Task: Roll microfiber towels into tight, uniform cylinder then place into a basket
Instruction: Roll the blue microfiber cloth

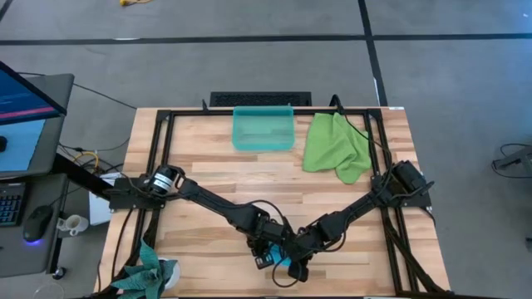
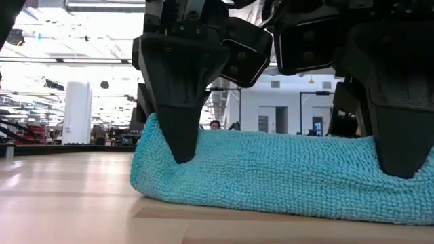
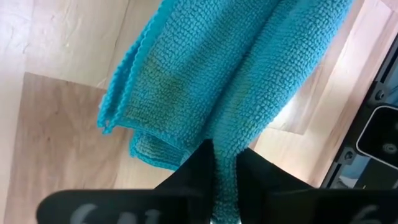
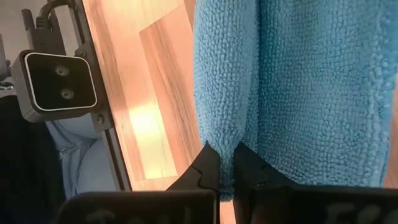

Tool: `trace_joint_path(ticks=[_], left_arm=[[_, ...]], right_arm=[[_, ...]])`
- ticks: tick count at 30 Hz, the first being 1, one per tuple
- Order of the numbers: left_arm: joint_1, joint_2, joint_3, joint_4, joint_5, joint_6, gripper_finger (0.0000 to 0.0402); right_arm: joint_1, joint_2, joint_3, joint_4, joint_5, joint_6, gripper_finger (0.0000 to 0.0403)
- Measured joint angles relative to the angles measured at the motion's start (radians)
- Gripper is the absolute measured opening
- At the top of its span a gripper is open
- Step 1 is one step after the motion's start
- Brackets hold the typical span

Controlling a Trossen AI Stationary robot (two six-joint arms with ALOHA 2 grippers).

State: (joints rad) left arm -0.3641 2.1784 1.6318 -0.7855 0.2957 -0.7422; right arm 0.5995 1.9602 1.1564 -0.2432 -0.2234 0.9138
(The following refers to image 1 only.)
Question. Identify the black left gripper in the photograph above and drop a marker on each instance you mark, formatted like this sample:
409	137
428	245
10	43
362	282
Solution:
272	232

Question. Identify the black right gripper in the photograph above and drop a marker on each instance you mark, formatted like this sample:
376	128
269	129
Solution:
309	245

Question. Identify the blue microfiber towel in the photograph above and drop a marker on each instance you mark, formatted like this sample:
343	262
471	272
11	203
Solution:
279	254

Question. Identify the green microfiber towel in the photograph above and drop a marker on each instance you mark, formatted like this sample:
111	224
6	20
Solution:
332	145

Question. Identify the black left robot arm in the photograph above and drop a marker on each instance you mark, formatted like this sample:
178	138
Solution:
216	203

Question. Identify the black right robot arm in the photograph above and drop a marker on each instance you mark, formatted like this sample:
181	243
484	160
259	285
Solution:
357	207

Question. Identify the teal translucent plastic basket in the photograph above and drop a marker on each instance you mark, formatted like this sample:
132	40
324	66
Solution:
262	128

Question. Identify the white plant pot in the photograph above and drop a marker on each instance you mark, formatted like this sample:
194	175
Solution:
174	272

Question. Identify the artificial green plant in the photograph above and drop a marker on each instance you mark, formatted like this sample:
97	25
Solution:
143	278

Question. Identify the black floor vent grille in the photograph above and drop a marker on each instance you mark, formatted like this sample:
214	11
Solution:
259	99

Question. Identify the white box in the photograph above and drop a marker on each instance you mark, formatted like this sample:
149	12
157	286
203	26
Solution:
99	207

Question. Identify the white mug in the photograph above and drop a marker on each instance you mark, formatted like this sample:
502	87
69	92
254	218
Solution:
77	224

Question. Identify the black desk support bar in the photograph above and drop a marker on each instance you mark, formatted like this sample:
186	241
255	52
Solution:
79	176

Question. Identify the black caster wheel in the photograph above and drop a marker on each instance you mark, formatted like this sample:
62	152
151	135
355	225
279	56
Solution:
60	273

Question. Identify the black computer mouse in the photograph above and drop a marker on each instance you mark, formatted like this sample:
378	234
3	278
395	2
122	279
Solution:
37	222

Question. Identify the black floor stand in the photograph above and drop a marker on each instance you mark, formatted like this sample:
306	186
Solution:
515	160

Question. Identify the grey computer desk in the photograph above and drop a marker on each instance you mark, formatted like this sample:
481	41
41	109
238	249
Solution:
54	137

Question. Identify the black keyboard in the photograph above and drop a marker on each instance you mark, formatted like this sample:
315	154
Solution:
10	205

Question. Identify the black aluminium table frame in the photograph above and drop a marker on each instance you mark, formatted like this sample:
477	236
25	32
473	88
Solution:
199	112

